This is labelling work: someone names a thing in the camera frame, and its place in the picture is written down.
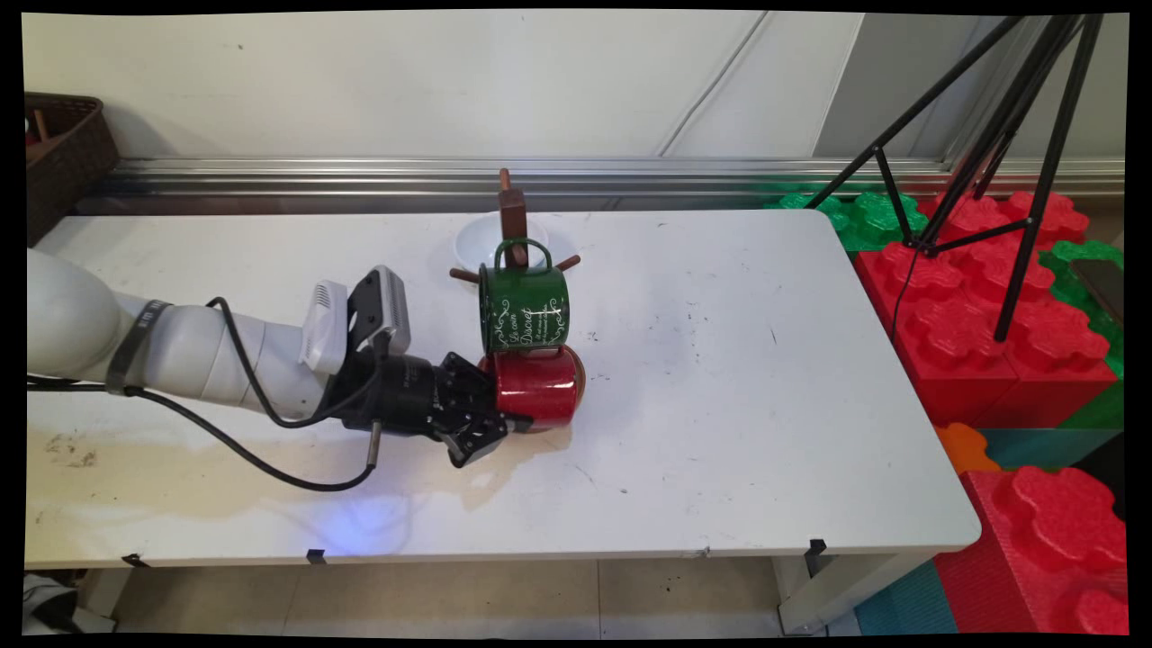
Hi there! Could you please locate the aluminium wall rail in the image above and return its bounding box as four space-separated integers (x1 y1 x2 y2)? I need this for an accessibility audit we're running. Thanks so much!
99 157 1126 212

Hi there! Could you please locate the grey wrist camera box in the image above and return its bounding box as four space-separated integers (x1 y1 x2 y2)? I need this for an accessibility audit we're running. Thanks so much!
346 265 412 356

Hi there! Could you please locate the red enamel mug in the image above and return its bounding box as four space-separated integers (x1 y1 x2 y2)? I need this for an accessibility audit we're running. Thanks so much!
479 345 587 431

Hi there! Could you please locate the white vented camera mount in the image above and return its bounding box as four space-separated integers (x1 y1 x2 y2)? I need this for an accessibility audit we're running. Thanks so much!
300 281 350 375

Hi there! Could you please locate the orange foam building block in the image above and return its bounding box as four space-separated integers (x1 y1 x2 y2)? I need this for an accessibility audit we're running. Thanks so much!
934 423 1002 475

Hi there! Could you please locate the green enamel mug white lettering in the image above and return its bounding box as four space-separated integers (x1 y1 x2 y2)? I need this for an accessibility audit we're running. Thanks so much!
478 237 572 354

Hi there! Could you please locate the red foam building block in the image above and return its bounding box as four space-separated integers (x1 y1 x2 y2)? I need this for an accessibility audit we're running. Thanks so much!
916 191 1090 253
853 241 1121 429
934 465 1130 635

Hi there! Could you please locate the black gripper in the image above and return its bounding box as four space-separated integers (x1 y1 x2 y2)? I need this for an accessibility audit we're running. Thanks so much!
328 352 534 469

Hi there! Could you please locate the teal foam building block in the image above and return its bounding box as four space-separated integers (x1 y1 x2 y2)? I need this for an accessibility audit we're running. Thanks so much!
976 427 1126 473
853 560 960 635

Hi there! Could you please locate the black camera cable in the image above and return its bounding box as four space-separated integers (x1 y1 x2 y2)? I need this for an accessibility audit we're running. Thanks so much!
205 295 397 429

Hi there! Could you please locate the wooden mug tree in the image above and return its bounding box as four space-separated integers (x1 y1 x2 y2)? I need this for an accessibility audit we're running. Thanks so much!
450 167 587 433

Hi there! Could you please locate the black arm strap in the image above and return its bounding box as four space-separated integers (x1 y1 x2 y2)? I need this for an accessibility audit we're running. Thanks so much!
106 300 172 395

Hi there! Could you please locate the black cable with metal plug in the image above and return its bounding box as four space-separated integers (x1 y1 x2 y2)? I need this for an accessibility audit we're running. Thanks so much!
25 373 386 493

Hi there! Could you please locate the black tripod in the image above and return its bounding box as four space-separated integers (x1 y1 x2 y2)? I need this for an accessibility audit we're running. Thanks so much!
804 13 1106 343

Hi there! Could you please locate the white bowl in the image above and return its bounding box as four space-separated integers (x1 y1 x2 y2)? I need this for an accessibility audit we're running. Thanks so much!
454 211 550 275

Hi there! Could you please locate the green foam building block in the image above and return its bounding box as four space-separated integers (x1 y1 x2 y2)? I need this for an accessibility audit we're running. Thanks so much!
1037 238 1126 429
765 189 930 253

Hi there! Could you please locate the white table leg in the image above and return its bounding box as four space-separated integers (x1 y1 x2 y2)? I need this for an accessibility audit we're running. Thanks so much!
772 553 932 635

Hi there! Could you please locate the brown wicker basket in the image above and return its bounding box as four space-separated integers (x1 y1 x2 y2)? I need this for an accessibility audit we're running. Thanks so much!
25 93 120 246

